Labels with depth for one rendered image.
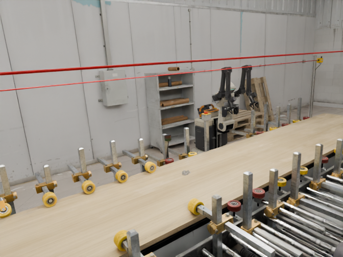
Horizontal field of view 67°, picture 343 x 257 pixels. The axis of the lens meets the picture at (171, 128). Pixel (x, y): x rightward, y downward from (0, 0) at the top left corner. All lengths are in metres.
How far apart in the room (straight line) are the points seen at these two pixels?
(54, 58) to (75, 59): 0.32
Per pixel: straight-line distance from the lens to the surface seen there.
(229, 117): 4.12
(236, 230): 1.35
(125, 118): 5.08
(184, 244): 1.61
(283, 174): 2.10
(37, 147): 4.72
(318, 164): 2.07
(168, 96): 5.51
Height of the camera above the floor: 1.75
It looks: 15 degrees down
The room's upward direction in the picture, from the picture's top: 3 degrees counter-clockwise
